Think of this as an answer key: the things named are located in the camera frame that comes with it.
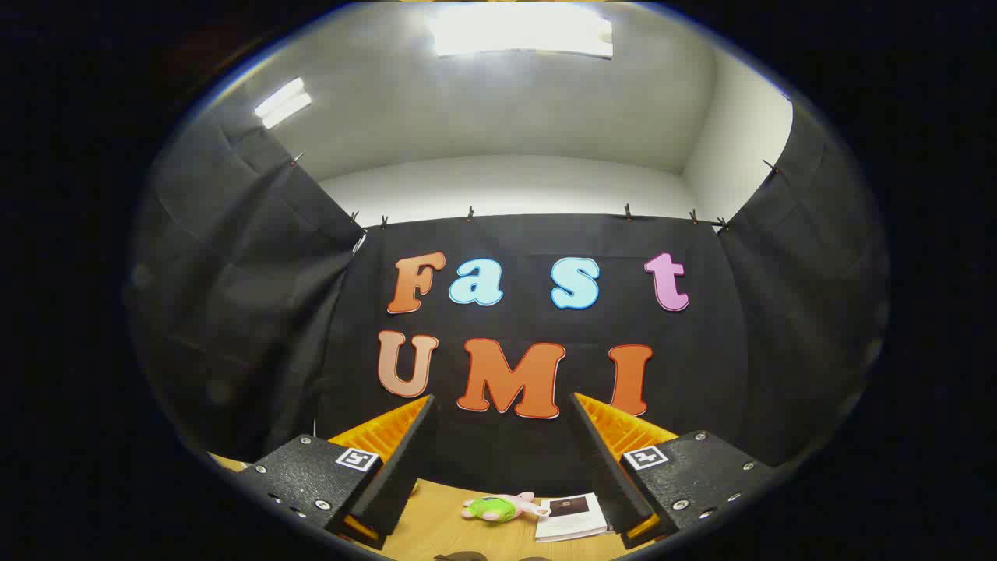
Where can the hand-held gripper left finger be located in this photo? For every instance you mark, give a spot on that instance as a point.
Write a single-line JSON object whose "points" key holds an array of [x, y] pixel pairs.
{"points": [[397, 475]]}

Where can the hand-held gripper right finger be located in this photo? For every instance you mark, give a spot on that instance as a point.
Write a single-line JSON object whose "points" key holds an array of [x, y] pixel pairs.
{"points": [[611, 475]]}

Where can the white paperback book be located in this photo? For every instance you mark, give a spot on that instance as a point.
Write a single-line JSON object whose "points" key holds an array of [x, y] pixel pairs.
{"points": [[580, 522]]}

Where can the green pink plush toy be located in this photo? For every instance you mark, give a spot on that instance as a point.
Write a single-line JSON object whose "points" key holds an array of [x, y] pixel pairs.
{"points": [[492, 509]]}

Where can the black backdrop cloth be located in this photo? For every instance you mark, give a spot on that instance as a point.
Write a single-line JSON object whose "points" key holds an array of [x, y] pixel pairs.
{"points": [[514, 234]]}

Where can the row of black cloth clips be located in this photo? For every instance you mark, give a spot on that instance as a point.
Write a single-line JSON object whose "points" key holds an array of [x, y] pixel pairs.
{"points": [[627, 212]]}

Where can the small ceiling light panel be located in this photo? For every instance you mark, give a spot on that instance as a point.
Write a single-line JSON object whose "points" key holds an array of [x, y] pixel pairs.
{"points": [[282, 103]]}

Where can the large ceiling light panel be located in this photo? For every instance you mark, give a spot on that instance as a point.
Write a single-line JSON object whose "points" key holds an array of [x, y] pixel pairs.
{"points": [[518, 29]]}

